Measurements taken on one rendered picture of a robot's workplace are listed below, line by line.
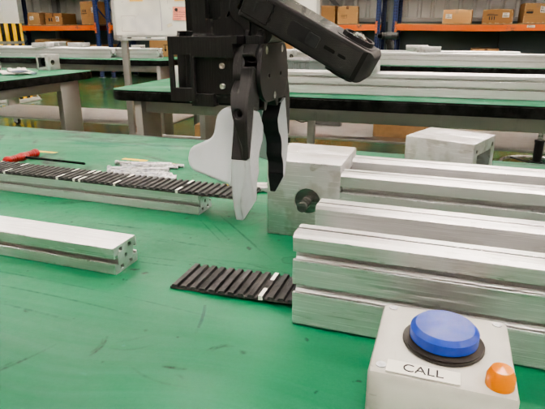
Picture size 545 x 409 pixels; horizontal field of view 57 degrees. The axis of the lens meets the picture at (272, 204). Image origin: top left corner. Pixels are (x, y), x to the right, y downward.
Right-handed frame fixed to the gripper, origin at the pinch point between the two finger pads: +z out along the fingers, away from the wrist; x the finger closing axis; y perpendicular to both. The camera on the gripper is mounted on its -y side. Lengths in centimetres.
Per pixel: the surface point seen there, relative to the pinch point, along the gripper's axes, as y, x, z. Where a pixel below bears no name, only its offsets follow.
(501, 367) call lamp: -19.1, 16.1, 2.7
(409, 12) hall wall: 74, -1049, -42
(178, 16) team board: 163, -282, -22
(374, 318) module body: -11.1, 5.1, 7.8
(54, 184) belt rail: 39.9, -16.9, 7.8
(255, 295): 0.3, 2.2, 9.4
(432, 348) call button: -15.6, 15.0, 3.1
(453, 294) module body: -16.8, 5.1, 4.6
